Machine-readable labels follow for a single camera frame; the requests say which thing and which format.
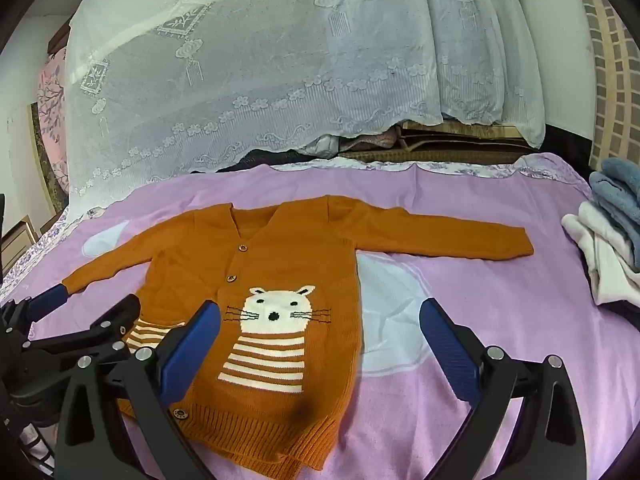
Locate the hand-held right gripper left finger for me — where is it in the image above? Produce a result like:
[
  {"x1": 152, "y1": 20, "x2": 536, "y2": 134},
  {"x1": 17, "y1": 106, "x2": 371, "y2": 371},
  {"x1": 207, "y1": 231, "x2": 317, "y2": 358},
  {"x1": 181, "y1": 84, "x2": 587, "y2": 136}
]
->
[{"x1": 55, "y1": 300, "x2": 223, "y2": 480}]

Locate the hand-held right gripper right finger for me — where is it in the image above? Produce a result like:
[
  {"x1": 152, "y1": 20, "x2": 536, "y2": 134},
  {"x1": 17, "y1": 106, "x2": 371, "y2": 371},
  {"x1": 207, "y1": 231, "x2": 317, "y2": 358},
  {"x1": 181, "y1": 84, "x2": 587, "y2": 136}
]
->
[{"x1": 419, "y1": 297, "x2": 588, "y2": 480}]

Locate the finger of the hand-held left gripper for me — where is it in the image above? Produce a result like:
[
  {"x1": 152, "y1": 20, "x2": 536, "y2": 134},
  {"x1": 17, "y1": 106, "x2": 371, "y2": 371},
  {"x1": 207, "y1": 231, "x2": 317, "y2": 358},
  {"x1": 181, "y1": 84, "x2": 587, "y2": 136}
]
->
[
  {"x1": 0, "y1": 284, "x2": 69, "y2": 348},
  {"x1": 27, "y1": 294, "x2": 142, "y2": 366}
]

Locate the orange knit cat sweater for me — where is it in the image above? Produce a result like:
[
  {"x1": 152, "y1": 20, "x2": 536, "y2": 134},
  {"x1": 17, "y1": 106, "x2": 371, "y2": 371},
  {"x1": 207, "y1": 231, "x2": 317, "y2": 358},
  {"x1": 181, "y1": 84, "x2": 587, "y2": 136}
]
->
[{"x1": 62, "y1": 196, "x2": 535, "y2": 466}]

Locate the pink blanket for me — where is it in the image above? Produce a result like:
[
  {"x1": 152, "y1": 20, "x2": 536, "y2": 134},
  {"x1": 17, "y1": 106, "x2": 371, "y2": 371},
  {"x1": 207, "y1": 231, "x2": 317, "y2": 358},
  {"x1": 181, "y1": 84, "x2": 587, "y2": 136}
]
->
[{"x1": 27, "y1": 161, "x2": 633, "y2": 480}]

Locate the purple floral bedsheet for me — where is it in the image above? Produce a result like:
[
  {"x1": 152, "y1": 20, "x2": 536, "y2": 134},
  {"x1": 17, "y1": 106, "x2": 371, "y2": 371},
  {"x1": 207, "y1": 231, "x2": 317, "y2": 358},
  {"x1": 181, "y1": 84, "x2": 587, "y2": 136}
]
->
[{"x1": 0, "y1": 152, "x2": 591, "y2": 306}]

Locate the white fleece garment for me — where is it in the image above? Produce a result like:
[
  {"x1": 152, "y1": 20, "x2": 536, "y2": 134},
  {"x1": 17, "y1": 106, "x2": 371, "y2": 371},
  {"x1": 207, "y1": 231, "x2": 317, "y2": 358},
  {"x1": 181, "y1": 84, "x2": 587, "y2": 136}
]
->
[{"x1": 561, "y1": 202, "x2": 640, "y2": 306}]

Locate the pink floral curtain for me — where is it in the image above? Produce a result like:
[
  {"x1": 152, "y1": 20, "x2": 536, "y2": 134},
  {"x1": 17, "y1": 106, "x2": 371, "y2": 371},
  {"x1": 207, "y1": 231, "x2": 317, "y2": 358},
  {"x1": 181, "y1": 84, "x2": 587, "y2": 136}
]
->
[{"x1": 37, "y1": 47, "x2": 71, "y2": 196}]

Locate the dark cloth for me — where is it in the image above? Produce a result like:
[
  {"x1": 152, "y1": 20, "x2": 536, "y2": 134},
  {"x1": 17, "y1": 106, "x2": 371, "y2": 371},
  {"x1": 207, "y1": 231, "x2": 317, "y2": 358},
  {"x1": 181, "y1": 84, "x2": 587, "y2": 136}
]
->
[{"x1": 190, "y1": 148, "x2": 301, "y2": 176}]

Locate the stack of brown folded blankets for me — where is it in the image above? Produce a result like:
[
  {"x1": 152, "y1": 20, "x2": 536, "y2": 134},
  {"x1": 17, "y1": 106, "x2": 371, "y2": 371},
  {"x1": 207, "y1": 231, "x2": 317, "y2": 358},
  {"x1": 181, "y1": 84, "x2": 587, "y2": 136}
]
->
[{"x1": 395, "y1": 121, "x2": 543, "y2": 163}]

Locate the pink striped folded cloth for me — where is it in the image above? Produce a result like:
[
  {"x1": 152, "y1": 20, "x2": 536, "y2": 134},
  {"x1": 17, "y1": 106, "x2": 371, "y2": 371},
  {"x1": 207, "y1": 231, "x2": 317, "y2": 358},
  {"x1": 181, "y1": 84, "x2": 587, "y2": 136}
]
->
[{"x1": 340, "y1": 129, "x2": 401, "y2": 153}]

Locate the blue fleece towel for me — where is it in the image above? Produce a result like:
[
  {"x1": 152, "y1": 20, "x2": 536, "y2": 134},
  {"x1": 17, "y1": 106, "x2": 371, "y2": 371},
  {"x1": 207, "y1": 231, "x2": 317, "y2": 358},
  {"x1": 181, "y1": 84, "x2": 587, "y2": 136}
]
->
[{"x1": 589, "y1": 157, "x2": 640, "y2": 271}]

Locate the white folded pillow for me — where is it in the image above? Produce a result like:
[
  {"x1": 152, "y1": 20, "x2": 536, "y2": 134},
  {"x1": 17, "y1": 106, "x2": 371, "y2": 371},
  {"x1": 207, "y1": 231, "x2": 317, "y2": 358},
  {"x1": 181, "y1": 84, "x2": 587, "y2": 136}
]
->
[{"x1": 300, "y1": 134, "x2": 343, "y2": 159}]

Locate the white lace cover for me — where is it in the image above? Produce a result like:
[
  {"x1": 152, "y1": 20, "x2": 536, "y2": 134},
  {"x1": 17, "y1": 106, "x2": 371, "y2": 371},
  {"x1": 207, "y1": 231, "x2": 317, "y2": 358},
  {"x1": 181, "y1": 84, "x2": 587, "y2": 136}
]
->
[{"x1": 65, "y1": 0, "x2": 547, "y2": 221}]

